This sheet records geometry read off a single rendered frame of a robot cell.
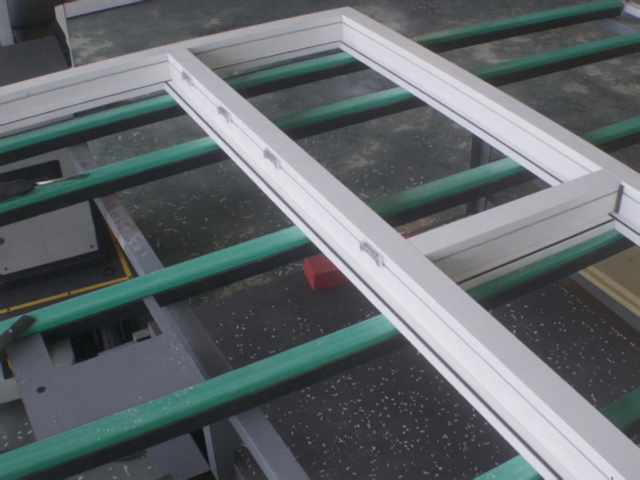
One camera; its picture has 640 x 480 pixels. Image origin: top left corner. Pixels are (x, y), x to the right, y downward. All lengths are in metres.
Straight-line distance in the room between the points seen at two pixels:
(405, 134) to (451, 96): 1.79
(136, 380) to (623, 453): 0.58
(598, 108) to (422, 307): 2.83
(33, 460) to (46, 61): 1.28
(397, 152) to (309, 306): 1.77
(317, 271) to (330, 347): 0.52
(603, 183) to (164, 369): 0.69
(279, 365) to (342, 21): 1.05
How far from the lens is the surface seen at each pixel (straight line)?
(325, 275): 1.55
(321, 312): 1.51
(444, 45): 1.98
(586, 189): 1.26
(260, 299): 1.55
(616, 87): 4.04
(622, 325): 2.03
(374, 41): 1.79
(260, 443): 0.98
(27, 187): 1.42
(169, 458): 1.33
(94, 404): 1.02
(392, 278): 1.07
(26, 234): 2.08
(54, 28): 2.47
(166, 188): 3.08
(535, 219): 1.18
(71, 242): 2.11
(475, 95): 1.53
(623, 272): 1.61
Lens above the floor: 1.56
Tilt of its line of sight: 34 degrees down
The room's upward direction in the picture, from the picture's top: 1 degrees counter-clockwise
